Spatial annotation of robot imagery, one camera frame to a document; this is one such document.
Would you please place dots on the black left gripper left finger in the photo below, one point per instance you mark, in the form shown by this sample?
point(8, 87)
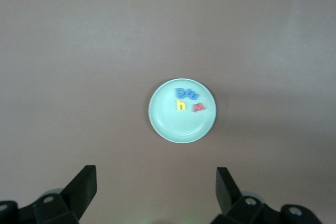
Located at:
point(71, 197)

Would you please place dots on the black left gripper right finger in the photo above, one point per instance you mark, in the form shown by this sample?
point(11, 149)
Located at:
point(231, 197)

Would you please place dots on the blue foam letter m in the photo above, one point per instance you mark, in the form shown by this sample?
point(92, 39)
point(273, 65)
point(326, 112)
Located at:
point(192, 94)

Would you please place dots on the red foam letter w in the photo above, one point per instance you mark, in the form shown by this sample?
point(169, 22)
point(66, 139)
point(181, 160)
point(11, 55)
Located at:
point(199, 107)

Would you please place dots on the blue foam round letter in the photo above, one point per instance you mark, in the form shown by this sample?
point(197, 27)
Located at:
point(181, 92)

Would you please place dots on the green plate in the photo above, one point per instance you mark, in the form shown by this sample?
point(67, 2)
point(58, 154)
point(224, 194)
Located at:
point(181, 124)

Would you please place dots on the yellow foam letter h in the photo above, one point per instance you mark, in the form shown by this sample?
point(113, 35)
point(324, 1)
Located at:
point(180, 105)

